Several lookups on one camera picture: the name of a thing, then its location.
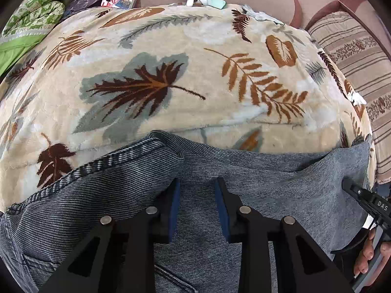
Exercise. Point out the cream leaf print blanket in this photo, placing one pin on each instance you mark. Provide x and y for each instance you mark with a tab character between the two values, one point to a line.
195	67

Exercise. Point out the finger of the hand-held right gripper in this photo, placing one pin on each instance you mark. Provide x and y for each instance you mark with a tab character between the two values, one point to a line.
352	187

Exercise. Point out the striped beige cushion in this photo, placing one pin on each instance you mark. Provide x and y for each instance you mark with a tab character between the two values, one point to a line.
360	55

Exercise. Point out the pale grey glove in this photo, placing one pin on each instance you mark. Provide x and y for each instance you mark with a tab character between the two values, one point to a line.
259	15

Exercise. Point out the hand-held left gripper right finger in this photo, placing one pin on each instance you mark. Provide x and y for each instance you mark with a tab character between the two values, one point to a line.
220	212

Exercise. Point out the person's right hand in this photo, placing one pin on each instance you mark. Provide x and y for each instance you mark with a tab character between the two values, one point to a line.
365	255

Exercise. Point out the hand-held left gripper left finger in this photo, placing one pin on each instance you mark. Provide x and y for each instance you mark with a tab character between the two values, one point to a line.
174	209

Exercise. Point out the dark purple plastic bag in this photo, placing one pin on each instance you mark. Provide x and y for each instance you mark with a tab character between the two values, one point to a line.
82	1

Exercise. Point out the grey-blue denim pants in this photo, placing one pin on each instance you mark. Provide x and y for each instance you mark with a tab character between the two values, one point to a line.
198	164

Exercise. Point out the green patterned quilt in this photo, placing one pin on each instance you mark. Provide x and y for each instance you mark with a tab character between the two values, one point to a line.
39	15

